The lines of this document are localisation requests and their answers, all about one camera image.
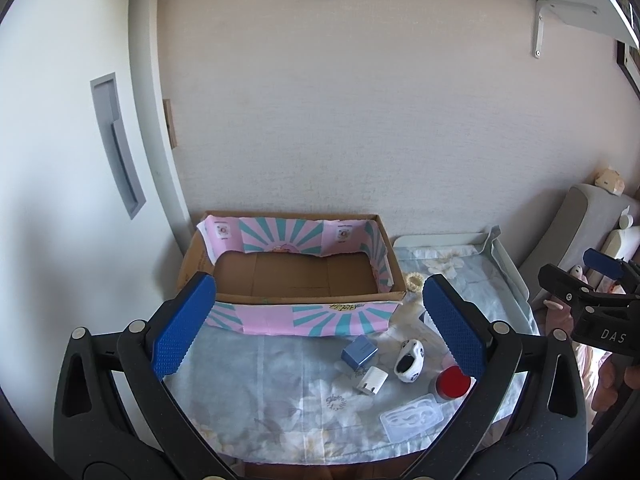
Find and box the red lid jar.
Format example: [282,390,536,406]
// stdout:
[435,365,472,400]

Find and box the clear plastic blister case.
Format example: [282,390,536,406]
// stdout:
[380,393,444,441]

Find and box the white sock with black prints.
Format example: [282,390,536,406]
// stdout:
[394,339,424,384]

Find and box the white charger cube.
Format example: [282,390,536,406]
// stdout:
[356,366,388,396]

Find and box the small blue box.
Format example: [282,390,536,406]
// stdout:
[341,336,378,372]

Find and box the small plush toy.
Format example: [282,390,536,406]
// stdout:
[593,168,625,196]

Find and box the yellow hair scrunchie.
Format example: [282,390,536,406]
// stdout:
[404,272,425,294]

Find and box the cardboard box with pink liner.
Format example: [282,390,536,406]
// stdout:
[178,210,407,338]

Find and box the white shelf bracket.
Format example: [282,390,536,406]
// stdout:
[532,0,600,60]

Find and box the grey recessed door handle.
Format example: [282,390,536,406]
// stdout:
[90,73,146,219]

